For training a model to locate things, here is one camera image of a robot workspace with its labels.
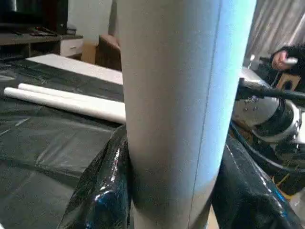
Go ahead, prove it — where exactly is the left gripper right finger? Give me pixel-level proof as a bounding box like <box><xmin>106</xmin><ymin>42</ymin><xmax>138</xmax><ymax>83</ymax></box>
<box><xmin>212</xmin><ymin>135</ymin><xmax>305</xmax><ymax>229</ymax></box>

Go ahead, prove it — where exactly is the brown armchair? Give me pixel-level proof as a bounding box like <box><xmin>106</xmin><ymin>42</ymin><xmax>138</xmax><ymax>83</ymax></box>
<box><xmin>94</xmin><ymin>33</ymin><xmax>122</xmax><ymax>72</ymax></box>

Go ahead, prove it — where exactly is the black work mat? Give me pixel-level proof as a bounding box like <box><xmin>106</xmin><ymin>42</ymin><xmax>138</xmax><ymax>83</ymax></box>
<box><xmin>0</xmin><ymin>58</ymin><xmax>305</xmax><ymax>229</ymax></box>

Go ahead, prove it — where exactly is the grey curtain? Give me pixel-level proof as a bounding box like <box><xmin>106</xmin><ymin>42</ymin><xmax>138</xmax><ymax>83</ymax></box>
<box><xmin>244</xmin><ymin>0</ymin><xmax>305</xmax><ymax>68</ymax></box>

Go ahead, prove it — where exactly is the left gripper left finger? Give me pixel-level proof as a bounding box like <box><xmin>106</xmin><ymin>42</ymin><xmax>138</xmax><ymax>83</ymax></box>
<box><xmin>56</xmin><ymin>124</ymin><xmax>132</xmax><ymax>229</ymax></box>

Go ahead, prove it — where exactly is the white drawer cabinet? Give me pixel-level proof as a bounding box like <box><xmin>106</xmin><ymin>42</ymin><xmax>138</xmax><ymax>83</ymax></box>
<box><xmin>0</xmin><ymin>0</ymin><xmax>70</xmax><ymax>62</ymax></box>

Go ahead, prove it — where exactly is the person in dark clothes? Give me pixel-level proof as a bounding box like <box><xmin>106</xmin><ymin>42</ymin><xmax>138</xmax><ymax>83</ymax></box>
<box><xmin>270</xmin><ymin>44</ymin><xmax>305</xmax><ymax>79</ymax></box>

